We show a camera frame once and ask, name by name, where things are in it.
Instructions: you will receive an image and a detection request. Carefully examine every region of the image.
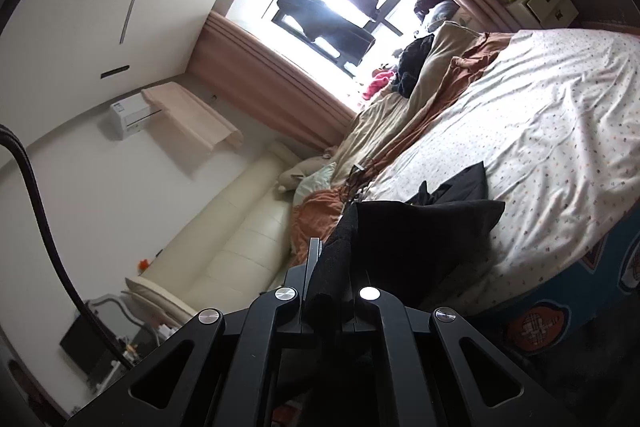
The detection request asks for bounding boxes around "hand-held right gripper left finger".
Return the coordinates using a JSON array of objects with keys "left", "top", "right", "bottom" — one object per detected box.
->
[{"left": 65, "top": 237, "right": 323, "bottom": 427}]

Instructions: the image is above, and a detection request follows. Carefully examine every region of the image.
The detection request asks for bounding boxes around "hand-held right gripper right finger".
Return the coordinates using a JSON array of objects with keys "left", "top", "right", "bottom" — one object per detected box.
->
[{"left": 344, "top": 286, "right": 571, "bottom": 427}]

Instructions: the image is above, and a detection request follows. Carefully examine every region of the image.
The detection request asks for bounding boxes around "black jacket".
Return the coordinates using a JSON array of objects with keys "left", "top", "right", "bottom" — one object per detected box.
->
[{"left": 305, "top": 161, "right": 506, "bottom": 343}]

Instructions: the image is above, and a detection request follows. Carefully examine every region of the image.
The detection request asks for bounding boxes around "black clothes heap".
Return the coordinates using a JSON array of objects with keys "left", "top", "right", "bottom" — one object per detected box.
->
[{"left": 395, "top": 34, "right": 436, "bottom": 98}]

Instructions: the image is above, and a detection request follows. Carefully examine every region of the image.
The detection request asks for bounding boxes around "orange brown blanket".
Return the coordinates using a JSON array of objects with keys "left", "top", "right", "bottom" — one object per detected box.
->
[{"left": 290, "top": 32, "right": 516, "bottom": 258}]

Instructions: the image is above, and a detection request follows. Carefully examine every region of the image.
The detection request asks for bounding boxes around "cream leather headboard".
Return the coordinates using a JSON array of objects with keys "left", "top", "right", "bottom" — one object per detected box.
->
[{"left": 125, "top": 142, "right": 301, "bottom": 328}]

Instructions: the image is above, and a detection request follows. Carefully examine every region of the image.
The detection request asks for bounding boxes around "pale green pillow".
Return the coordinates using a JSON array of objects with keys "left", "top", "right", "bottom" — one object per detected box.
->
[{"left": 292, "top": 162, "right": 338, "bottom": 208}]

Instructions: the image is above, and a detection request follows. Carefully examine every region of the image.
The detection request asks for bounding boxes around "beige plush toy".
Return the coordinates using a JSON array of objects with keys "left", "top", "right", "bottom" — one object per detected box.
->
[{"left": 275, "top": 155, "right": 326, "bottom": 194}]

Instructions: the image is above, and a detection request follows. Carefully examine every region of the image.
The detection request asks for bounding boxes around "beige duvet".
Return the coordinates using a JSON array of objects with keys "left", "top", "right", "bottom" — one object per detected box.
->
[{"left": 330, "top": 21, "right": 481, "bottom": 188}]

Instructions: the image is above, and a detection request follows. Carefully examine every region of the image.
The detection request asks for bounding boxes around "cream hanging cloth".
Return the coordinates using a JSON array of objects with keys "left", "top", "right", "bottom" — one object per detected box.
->
[{"left": 141, "top": 82, "right": 244, "bottom": 152}]

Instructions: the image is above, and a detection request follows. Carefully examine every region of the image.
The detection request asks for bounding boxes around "red cloth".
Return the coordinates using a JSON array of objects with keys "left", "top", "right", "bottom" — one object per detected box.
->
[{"left": 361, "top": 69, "right": 396, "bottom": 102}]

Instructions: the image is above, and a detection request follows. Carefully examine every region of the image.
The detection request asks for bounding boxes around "white air conditioner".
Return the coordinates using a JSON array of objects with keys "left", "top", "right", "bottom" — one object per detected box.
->
[{"left": 110, "top": 94, "right": 163, "bottom": 140}]

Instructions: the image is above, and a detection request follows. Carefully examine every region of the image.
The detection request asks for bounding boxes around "long dark hanging garment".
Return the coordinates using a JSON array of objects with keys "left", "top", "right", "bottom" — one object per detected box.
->
[{"left": 272, "top": 0, "right": 378, "bottom": 68}]

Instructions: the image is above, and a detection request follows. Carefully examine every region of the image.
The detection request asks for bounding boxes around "white dotted bed sheet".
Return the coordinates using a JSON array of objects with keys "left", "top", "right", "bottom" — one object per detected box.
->
[{"left": 350, "top": 27, "right": 640, "bottom": 313}]

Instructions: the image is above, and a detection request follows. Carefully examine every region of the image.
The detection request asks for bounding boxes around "dark blue pillow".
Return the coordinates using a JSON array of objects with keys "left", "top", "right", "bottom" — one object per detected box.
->
[{"left": 432, "top": 1, "right": 462, "bottom": 28}]

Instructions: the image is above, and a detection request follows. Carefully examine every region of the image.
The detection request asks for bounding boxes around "black furry cushion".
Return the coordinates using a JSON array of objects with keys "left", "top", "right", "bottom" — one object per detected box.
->
[{"left": 414, "top": 0, "right": 453, "bottom": 20}]

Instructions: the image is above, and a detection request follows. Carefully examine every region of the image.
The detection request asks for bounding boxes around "black cable bundle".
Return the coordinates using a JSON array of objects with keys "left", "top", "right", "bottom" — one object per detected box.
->
[{"left": 345, "top": 162, "right": 381, "bottom": 208}]

